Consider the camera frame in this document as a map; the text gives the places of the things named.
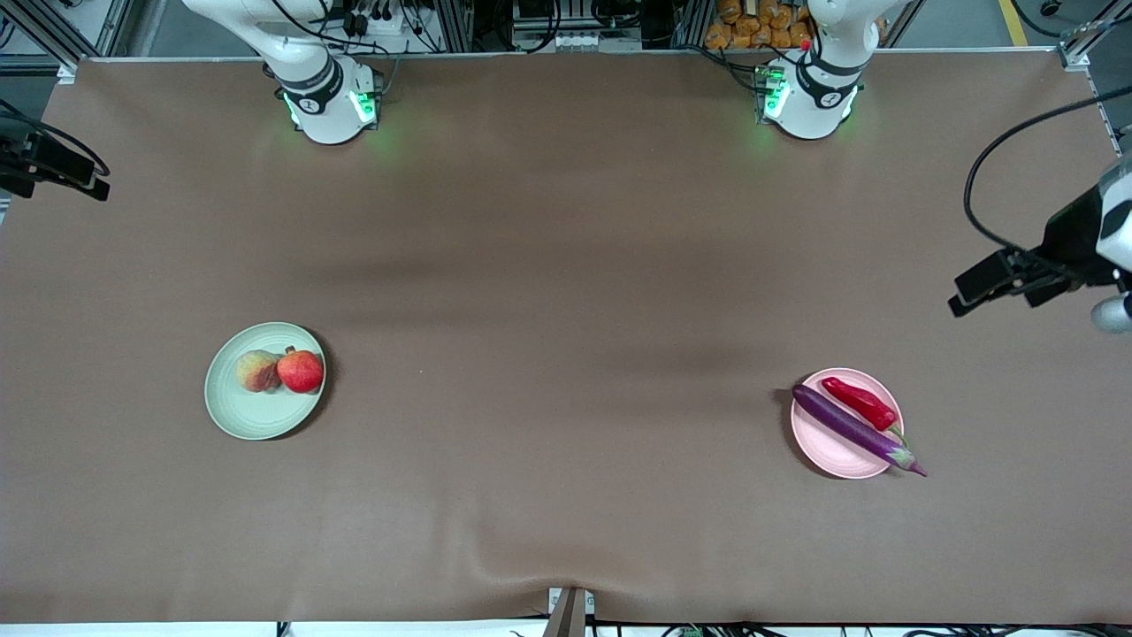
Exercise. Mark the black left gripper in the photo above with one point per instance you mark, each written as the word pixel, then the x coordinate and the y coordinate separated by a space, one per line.
pixel 1068 237

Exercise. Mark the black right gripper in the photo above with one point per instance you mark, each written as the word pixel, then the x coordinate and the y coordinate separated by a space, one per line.
pixel 19 156

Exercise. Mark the red chili pepper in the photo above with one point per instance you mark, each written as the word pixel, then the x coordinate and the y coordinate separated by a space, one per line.
pixel 862 402

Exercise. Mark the purple eggplant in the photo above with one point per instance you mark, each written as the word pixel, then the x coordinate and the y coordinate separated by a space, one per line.
pixel 840 420

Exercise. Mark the yellow pink peach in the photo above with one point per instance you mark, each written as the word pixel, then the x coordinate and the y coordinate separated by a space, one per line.
pixel 256 372

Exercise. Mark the red apple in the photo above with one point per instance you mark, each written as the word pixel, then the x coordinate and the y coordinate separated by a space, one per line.
pixel 301 372

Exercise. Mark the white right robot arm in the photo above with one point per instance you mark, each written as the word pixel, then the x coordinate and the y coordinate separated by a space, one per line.
pixel 323 97

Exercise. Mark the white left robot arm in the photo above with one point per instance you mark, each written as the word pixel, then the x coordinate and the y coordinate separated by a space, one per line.
pixel 809 97

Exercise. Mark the pink plate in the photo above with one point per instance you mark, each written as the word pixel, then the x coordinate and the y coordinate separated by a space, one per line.
pixel 831 451

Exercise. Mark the pale green plate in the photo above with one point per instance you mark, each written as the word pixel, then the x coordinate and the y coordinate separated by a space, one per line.
pixel 256 416

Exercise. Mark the white power strip with plugs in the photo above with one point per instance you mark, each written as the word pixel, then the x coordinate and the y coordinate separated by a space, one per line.
pixel 389 40

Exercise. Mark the bag of orange items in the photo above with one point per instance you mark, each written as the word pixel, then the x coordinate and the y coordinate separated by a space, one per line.
pixel 752 26

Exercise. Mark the brown table cloth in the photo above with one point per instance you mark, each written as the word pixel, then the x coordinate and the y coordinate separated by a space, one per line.
pixel 566 495

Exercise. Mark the white terminal block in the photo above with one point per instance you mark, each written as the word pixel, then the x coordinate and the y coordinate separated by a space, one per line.
pixel 579 41

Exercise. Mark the aluminium frame post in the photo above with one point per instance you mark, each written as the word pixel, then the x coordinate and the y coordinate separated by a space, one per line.
pixel 694 22
pixel 455 22
pixel 110 31
pixel 1092 31

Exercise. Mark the metal table edge bracket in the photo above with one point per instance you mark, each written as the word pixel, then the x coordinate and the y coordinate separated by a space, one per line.
pixel 570 615

